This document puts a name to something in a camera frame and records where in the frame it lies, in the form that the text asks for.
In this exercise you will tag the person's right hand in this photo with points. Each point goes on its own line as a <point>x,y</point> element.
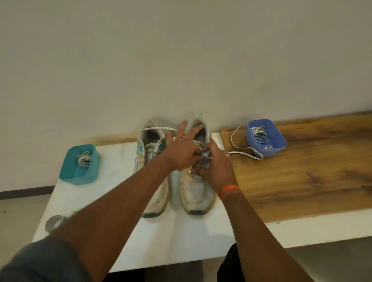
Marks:
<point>221,171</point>

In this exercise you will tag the person's left hand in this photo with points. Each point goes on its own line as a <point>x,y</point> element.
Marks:
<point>181,154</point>

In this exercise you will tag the worn white sneaker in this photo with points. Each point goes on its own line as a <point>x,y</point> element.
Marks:
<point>194,197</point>
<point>157,203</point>

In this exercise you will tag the person's right forearm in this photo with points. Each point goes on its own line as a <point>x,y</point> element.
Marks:
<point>261,241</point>

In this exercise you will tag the person's left forearm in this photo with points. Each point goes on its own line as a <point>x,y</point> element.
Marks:
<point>116,209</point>

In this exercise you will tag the orange thread wristband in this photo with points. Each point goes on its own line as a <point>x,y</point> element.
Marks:
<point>229,190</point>

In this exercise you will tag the blue plastic container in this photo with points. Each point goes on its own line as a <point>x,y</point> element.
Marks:
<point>277,143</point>

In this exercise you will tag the black trousers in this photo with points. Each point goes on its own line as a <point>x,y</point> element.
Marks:
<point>232,267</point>

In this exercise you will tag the teal plastic container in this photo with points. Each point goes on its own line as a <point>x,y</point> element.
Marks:
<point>71,175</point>

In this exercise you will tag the grey tape roll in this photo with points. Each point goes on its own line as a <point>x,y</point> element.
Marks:
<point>50,225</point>

